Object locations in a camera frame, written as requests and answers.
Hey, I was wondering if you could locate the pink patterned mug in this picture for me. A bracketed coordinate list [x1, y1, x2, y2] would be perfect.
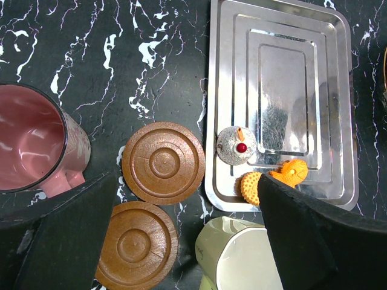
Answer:
[1, 82, 91, 198]

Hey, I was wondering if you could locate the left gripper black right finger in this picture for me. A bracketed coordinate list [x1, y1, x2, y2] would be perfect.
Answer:
[258, 175, 386, 289]

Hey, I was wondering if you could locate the green ceramic cup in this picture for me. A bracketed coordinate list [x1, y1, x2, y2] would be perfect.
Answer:
[195, 216, 283, 289]

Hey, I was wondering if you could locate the brown wooden coaster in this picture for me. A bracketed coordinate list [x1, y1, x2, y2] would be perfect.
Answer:
[95, 201, 178, 289]
[122, 121, 205, 205]

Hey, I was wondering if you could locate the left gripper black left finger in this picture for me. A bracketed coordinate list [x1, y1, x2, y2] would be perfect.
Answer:
[1, 172, 118, 289]

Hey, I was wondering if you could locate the white sprinkle cherry cake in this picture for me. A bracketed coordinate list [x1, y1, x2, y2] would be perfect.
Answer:
[216, 126, 257, 166]

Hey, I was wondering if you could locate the three-tier glass cake stand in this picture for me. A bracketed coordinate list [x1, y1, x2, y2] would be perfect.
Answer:
[382, 47, 387, 91]

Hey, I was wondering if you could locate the round orange biscuit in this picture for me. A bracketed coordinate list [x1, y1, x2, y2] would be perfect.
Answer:
[240, 172, 262, 206]

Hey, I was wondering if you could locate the orange fish-shaped cookie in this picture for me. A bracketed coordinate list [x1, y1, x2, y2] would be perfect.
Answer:
[269, 159, 308, 188]

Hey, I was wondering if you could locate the silver metal tray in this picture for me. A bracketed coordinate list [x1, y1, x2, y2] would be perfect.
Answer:
[205, 1, 359, 212]

